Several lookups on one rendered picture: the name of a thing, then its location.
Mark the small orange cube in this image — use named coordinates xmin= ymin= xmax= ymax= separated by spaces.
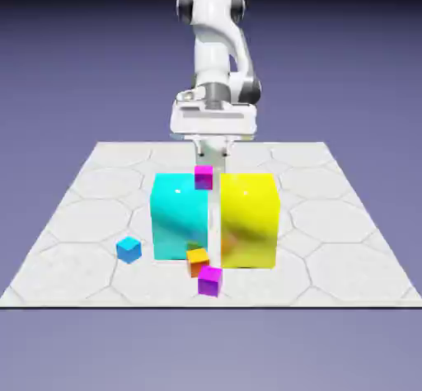
xmin=185 ymin=247 xmax=211 ymax=279

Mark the large yellow box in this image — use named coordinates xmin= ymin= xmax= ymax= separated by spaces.
xmin=219 ymin=172 xmax=282 ymax=270

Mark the large cyan box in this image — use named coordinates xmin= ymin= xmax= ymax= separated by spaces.
xmin=149 ymin=172 xmax=210 ymax=261

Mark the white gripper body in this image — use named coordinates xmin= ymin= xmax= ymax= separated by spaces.
xmin=169 ymin=99 xmax=259 ymax=142

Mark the small magenta cube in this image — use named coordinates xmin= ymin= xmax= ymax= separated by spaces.
xmin=197 ymin=265 xmax=223 ymax=299
xmin=194 ymin=165 xmax=214 ymax=191

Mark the small blue cube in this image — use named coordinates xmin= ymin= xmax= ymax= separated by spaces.
xmin=115 ymin=236 xmax=143 ymax=265

